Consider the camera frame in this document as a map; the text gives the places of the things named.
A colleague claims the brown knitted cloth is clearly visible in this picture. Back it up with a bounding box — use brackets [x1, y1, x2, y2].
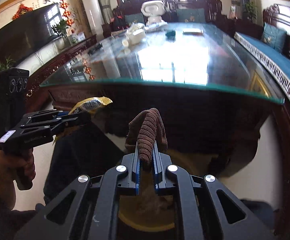
[125, 108, 168, 166]

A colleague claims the yellow snack wrapper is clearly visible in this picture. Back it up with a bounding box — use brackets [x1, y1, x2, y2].
[69, 96, 112, 115]

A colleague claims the yellow trash bin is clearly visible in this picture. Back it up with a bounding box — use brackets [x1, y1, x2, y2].
[118, 195, 175, 232]

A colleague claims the person's left hand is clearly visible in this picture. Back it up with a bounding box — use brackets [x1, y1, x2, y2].
[0, 148, 36, 210]

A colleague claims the wooden tv cabinet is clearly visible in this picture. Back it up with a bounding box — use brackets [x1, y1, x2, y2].
[25, 35, 97, 113]

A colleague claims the black flat television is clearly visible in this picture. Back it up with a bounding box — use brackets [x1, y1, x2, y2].
[0, 3, 62, 65]

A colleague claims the bamboo plant in vase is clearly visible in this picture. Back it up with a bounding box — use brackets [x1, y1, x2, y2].
[52, 19, 71, 50]

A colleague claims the red chinese knot decoration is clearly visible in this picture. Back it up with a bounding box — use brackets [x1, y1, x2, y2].
[59, 0, 74, 27]

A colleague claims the dark teal crumpled paper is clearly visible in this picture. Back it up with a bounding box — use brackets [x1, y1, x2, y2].
[166, 30, 176, 39]

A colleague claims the white plastic bottle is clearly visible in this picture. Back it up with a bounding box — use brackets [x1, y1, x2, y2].
[122, 29, 146, 48]

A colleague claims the white tissue pack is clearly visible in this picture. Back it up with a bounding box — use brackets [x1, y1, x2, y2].
[182, 28, 204, 36]

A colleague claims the white printed plastic bag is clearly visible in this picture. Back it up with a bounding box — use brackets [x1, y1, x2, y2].
[126, 23, 145, 35]

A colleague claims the white standing air conditioner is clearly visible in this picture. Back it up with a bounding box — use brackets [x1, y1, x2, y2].
[82, 0, 104, 41]

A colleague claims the white toy robot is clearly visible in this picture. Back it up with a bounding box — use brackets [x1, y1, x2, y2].
[141, 0, 166, 26]

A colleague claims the far wooden sofa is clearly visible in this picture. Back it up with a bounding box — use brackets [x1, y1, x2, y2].
[112, 0, 223, 23]

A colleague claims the long wooden sofa blue cushion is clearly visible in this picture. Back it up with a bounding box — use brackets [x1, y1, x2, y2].
[234, 4, 290, 101]

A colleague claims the teal embroidered pillow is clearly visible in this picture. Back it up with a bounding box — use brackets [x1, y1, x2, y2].
[261, 23, 287, 53]

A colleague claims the potted green plant corner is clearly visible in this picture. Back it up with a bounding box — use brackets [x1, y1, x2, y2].
[244, 2, 257, 22]

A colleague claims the black cable bundle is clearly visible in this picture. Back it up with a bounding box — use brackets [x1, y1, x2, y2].
[87, 42, 104, 56]

